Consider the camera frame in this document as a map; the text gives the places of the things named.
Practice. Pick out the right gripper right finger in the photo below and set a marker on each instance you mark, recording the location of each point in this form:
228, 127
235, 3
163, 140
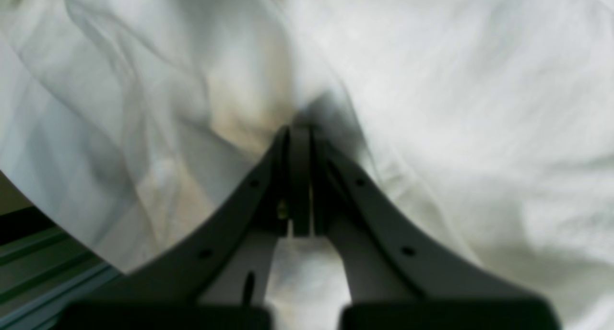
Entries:
400, 278

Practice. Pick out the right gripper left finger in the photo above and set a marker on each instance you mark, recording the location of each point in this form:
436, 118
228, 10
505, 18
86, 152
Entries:
216, 278

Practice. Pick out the white printed T-shirt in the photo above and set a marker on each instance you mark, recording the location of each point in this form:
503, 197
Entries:
489, 123

